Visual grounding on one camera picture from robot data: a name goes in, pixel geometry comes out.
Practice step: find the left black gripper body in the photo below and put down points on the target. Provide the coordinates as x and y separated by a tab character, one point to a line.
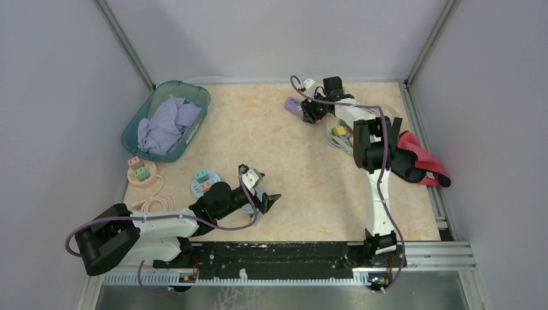
245	197

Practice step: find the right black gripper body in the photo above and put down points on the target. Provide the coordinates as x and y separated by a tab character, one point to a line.
315	111

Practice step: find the purple power strip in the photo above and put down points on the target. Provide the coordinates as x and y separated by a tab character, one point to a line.
293	106

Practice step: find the yellow plug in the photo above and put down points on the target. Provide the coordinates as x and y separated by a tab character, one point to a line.
339	131

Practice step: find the blue round socket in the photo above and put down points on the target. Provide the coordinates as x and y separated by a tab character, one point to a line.
195	187

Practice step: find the black power strip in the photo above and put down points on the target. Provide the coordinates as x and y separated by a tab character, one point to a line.
394	132

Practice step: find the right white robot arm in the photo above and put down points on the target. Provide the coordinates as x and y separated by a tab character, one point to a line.
374	140

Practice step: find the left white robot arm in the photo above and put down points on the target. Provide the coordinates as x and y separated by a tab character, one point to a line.
120	236

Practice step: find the pink round socket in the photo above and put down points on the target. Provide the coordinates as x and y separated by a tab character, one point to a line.
152	168

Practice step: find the teal plastic basin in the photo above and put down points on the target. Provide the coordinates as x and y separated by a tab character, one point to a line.
198	95

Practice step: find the purple cloth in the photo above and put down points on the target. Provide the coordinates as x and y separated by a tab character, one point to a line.
164	130

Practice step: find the red and black cloth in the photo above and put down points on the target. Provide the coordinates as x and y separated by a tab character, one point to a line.
414	164

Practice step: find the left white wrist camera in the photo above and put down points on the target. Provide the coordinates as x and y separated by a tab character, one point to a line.
249	179

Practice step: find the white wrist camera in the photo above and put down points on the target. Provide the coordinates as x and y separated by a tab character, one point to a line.
249	179
307	85

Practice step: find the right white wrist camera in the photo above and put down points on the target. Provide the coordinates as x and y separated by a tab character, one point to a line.
307	85

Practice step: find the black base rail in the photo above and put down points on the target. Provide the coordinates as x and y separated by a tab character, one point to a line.
279	261

